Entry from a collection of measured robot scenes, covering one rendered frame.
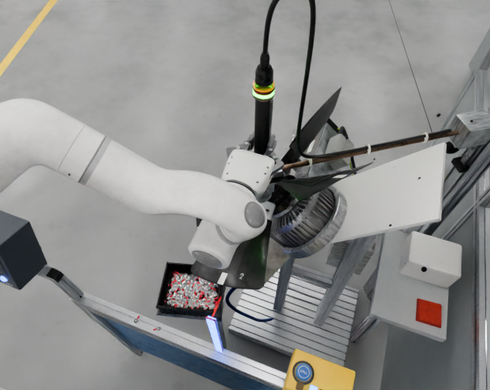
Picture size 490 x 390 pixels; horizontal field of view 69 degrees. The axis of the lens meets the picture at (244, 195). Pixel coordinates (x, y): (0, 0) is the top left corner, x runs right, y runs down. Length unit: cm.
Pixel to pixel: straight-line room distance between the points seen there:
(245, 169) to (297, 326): 144
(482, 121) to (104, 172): 98
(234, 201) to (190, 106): 265
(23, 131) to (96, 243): 196
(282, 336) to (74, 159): 166
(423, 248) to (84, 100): 297
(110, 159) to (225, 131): 239
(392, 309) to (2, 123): 120
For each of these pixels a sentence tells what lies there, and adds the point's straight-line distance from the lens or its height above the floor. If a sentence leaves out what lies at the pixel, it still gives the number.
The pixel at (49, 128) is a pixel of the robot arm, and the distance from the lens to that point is 61.
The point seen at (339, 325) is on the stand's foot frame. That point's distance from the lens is 212.
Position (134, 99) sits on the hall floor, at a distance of 340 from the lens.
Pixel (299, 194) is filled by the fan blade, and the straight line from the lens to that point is 81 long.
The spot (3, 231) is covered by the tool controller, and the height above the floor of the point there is 124.
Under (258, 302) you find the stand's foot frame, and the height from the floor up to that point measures 8.
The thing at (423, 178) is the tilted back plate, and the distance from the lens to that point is 105.
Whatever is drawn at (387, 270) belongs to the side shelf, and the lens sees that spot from 141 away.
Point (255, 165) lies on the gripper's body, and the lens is 76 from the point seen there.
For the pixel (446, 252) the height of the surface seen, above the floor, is 97.
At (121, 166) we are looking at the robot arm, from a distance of 61.
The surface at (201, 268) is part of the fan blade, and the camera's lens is 100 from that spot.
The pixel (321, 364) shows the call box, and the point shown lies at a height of 107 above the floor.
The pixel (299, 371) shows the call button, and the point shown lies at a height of 108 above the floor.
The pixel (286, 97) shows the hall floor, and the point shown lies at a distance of 328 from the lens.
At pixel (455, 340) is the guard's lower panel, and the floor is 84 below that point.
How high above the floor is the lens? 207
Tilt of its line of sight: 55 degrees down
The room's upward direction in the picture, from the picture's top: 1 degrees counter-clockwise
